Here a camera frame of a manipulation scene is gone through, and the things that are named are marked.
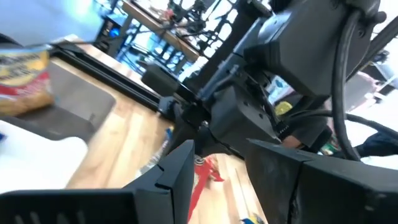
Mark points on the black computer tower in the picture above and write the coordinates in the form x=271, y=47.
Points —
x=109, y=34

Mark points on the dark grey plastic bin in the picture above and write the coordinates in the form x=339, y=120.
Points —
x=77, y=102

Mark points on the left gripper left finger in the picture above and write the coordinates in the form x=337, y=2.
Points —
x=93, y=208

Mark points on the red Maruchan ramen packet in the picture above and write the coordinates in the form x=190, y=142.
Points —
x=203, y=186

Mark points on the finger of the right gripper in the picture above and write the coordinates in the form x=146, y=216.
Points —
x=202, y=133
x=172, y=109

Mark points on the wooden background table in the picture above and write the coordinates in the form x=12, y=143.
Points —
x=161, y=34

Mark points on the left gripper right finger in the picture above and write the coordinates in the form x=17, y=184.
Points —
x=326, y=193

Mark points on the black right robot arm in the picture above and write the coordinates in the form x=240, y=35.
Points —
x=236, y=28

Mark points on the person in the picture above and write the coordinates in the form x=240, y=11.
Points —
x=308, y=130

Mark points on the black aluminium table frame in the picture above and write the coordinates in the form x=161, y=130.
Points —
x=124, y=84

